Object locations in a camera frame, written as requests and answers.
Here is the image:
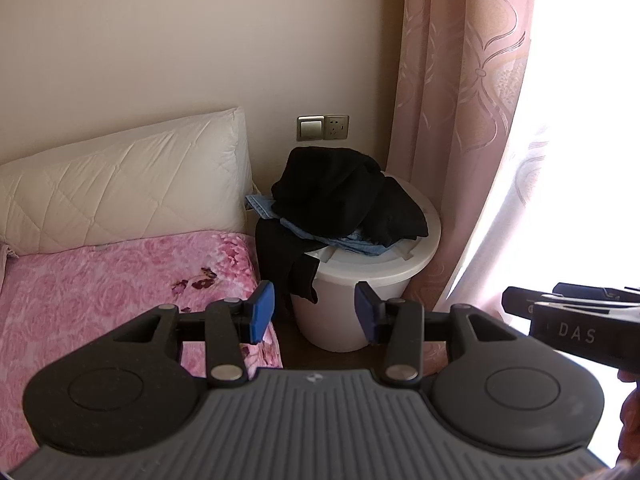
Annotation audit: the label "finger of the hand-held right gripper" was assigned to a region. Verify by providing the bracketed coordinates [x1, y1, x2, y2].
[552, 282, 640, 307]
[501, 286, 551, 319]

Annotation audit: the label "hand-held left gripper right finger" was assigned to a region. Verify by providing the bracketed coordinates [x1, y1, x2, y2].
[354, 281, 520, 386]

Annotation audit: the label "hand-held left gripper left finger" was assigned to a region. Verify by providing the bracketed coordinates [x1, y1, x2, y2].
[112, 281, 276, 389]

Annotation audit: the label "white plastic bucket with lid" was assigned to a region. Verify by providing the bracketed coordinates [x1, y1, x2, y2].
[289, 175, 442, 354]

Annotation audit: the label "black garment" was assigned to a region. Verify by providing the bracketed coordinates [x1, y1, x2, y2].
[271, 146, 430, 250]
[255, 220, 321, 305]

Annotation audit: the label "person's right hand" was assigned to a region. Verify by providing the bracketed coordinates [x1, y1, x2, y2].
[617, 369, 640, 467]

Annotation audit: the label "blue jeans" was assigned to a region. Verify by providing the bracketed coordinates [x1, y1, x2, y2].
[245, 193, 397, 257]

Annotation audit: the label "white sheer curtain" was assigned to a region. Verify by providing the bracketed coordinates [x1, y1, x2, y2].
[442, 0, 640, 313]

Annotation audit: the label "white quilted pillow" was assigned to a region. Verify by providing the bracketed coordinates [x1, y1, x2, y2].
[0, 106, 254, 257]

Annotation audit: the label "pink floral blanket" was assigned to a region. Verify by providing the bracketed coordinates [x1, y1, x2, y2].
[0, 231, 284, 461]

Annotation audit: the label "pink patterned curtain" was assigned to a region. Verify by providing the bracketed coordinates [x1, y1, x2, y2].
[386, 0, 541, 376]

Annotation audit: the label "metal wall socket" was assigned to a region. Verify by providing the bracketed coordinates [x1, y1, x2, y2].
[324, 114, 350, 141]

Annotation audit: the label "metal wall light switch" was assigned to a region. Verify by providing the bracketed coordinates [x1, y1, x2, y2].
[296, 115, 326, 142]

